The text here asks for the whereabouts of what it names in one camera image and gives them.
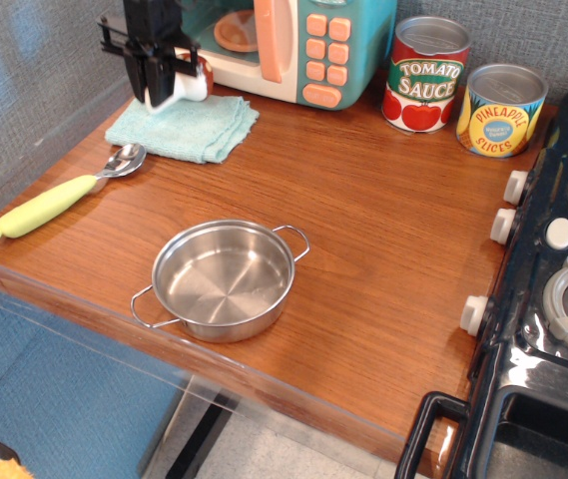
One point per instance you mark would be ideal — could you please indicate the spoon with green handle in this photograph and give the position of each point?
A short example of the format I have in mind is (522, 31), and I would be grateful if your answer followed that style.
(36, 212)

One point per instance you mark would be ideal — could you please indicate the teal toy microwave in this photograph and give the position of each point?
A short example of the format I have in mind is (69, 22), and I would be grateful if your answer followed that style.
(321, 54)

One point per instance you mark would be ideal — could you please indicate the tomato sauce can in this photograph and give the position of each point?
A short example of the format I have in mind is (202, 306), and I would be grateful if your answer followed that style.
(428, 58)

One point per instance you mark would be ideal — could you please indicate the orange object at corner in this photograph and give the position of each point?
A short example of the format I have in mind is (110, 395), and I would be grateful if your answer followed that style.
(11, 469)

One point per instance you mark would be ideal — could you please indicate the pineapple slices can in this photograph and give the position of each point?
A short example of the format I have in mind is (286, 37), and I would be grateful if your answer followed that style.
(500, 109)

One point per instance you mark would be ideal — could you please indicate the small steel pot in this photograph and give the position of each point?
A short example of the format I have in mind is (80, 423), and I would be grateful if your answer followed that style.
(221, 281)

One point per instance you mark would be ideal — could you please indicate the light blue folded rag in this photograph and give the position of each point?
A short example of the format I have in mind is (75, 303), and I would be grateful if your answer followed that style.
(195, 132)

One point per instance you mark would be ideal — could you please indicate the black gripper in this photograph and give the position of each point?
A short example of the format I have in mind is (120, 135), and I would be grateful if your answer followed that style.
(150, 32)

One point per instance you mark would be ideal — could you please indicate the white brown toy mushroom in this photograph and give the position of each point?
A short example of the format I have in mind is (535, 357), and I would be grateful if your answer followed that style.
(187, 87)

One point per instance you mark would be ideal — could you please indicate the black toy stove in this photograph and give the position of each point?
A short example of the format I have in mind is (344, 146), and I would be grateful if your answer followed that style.
(514, 423)

